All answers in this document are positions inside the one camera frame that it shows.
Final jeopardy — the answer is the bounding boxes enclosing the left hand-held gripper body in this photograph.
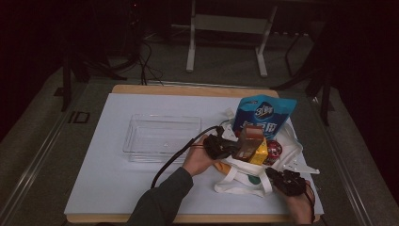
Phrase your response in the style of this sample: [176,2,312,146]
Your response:
[202,124,243,160]

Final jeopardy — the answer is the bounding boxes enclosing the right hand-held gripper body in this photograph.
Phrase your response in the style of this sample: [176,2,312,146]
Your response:
[276,159,321,197]

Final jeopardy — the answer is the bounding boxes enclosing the red can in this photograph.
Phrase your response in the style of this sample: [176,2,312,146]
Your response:
[265,139,283,167]

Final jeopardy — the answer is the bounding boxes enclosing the yellow snack packet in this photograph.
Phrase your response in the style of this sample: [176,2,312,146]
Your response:
[248,137,269,167]

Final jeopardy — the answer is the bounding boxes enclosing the white tote bag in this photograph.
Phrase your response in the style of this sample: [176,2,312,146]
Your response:
[214,107,314,199]

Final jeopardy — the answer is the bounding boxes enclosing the brown box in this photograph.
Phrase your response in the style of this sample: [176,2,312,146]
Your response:
[231,125,265,163]

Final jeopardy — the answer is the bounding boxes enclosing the blue snack pouch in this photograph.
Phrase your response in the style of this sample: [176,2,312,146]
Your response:
[231,94,298,140]

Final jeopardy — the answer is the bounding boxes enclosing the clear plastic container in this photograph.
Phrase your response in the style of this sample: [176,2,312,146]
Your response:
[122,114,202,164]

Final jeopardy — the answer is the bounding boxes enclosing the person's right hand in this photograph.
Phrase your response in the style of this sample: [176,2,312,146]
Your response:
[283,183,314,225]

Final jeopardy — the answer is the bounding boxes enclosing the person's left hand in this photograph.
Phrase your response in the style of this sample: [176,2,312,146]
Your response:
[183,135,217,177]

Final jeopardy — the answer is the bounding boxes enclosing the black stand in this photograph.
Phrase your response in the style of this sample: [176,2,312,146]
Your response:
[60,46,128,112]
[271,31,335,126]

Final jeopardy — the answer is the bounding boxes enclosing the white metal stand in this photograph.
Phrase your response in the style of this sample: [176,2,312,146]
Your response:
[170,0,279,78]

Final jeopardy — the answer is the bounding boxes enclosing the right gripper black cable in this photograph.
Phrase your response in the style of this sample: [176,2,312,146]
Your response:
[305,183,316,224]

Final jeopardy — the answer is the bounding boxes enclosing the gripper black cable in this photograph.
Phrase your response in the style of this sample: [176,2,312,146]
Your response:
[305,183,316,224]
[150,125,220,189]

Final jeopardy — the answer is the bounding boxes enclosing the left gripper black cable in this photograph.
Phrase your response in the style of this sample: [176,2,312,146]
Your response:
[150,125,220,189]

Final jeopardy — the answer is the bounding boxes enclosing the black floor cables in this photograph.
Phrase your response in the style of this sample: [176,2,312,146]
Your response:
[137,40,164,87]

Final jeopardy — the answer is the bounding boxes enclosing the black floor bracket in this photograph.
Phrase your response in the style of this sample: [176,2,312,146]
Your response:
[68,110,91,124]

